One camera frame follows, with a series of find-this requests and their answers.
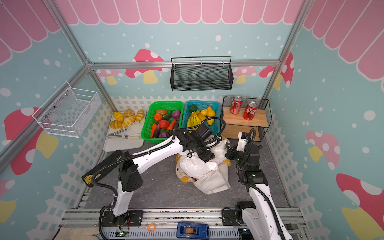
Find yellow lemon fruit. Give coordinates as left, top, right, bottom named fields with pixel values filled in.
left=201, top=109, right=208, bottom=116

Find right red cola can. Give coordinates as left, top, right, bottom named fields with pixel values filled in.
left=243, top=101, right=258, bottom=121

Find white canvas tote bag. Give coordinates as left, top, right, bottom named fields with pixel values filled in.
left=176, top=154, right=231, bottom=195

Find long orange carrot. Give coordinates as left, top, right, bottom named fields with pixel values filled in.
left=151, top=124, right=158, bottom=138

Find metal tongs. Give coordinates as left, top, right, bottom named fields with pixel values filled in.
left=111, top=122, right=141, bottom=136
left=106, top=134, right=142, bottom=140

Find white cutting board tray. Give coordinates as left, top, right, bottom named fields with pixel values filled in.
left=103, top=110, right=147, bottom=152

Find round bread roll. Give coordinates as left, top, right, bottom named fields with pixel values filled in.
left=123, top=109, right=135, bottom=118

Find brown potato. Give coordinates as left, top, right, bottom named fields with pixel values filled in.
left=156, top=109, right=168, bottom=116

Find red tomato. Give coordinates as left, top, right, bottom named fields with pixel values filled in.
left=159, top=120, right=170, bottom=129

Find red cola can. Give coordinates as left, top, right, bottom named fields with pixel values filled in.
left=230, top=96, right=243, bottom=115
left=243, top=101, right=258, bottom=121

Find yellow pear fruit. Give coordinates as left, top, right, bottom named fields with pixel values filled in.
left=207, top=106, right=216, bottom=118

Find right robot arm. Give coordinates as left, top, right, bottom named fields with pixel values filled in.
left=226, top=129, right=293, bottom=240

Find banana bunch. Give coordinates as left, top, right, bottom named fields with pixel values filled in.
left=187, top=111, right=202, bottom=128

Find white plastic grocery bag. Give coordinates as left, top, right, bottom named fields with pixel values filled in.
left=178, top=138, right=231, bottom=181

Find black wire wooden shelf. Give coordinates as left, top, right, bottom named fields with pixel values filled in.
left=221, top=96, right=272, bottom=142

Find white wire wall basket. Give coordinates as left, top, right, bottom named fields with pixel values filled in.
left=32, top=82, right=102, bottom=138

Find blue tape dispenser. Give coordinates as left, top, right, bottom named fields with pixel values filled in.
left=176, top=222, right=210, bottom=240

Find left red cola can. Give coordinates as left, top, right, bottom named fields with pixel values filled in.
left=230, top=96, right=243, bottom=115

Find small orange carrot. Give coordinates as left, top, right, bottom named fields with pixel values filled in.
left=168, top=119, right=178, bottom=131

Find black mesh wall basket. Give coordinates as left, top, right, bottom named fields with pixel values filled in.
left=170, top=56, right=234, bottom=92

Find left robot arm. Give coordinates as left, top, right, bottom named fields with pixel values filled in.
left=82, top=121, right=223, bottom=227

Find green plastic basket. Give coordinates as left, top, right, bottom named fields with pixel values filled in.
left=141, top=101, right=184, bottom=144

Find teal plastic basket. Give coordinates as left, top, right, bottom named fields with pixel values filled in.
left=182, top=101, right=221, bottom=128

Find purple onion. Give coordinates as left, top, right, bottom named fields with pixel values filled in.
left=172, top=110, right=181, bottom=119

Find striped bread loaf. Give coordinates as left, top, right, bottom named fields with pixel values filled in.
left=136, top=109, right=146, bottom=122

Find orange rubber band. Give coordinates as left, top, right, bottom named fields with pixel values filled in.
left=147, top=223, right=157, bottom=233

